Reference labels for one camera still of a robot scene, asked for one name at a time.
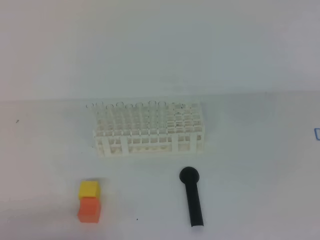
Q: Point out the clear glass test tube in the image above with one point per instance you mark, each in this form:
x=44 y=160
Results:
x=162 y=117

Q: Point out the white plastic test tube rack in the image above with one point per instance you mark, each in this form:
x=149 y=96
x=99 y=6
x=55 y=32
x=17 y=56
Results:
x=185 y=132

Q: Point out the clear test tube in rack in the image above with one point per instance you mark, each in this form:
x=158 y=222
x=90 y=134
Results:
x=120 y=120
x=139 y=108
x=99 y=113
x=128 y=116
x=91 y=109
x=152 y=114
x=110 y=117

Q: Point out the black plastic scoop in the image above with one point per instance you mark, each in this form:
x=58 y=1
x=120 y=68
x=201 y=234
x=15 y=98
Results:
x=189 y=176

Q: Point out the yellow cube block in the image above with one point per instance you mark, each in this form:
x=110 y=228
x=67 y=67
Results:
x=89 y=189

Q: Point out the orange cube block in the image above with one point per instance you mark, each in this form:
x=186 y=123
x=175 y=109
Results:
x=89 y=210

